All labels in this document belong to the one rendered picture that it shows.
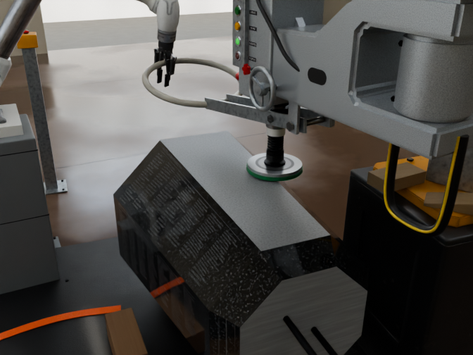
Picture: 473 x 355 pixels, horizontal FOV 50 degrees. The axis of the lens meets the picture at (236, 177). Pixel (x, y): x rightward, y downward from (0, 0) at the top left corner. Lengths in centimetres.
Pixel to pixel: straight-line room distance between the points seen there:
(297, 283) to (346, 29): 72
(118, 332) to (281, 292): 96
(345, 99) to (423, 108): 25
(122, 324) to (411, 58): 160
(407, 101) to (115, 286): 186
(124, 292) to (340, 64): 168
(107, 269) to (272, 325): 146
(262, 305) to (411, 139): 61
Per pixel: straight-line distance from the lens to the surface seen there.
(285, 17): 171
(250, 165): 195
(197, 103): 223
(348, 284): 162
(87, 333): 247
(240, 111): 200
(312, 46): 154
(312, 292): 155
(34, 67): 354
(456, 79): 129
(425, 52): 127
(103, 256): 295
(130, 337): 223
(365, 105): 142
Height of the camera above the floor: 163
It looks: 25 degrees down
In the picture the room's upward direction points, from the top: straight up
